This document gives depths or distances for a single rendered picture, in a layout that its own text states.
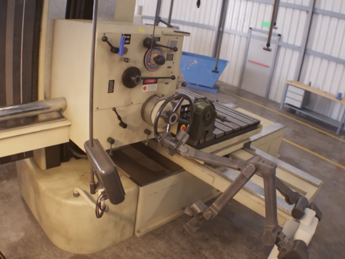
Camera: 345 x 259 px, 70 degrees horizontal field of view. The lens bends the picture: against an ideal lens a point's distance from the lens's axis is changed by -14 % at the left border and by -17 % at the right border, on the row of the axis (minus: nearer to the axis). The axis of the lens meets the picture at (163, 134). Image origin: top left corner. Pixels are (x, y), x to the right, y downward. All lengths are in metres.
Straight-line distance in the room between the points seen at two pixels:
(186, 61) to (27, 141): 6.92
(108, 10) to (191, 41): 9.21
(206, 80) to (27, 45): 6.76
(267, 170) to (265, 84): 8.41
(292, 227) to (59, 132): 1.67
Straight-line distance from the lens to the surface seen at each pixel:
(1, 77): 2.21
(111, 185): 1.37
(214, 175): 2.62
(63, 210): 2.32
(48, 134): 2.05
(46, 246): 2.73
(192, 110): 2.07
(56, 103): 2.06
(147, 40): 1.87
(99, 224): 2.43
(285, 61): 9.45
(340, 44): 8.95
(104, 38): 1.67
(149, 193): 2.61
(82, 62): 1.83
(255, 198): 2.45
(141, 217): 2.73
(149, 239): 2.83
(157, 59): 1.91
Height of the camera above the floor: 1.97
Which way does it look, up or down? 23 degrees down
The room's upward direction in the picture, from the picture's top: 9 degrees clockwise
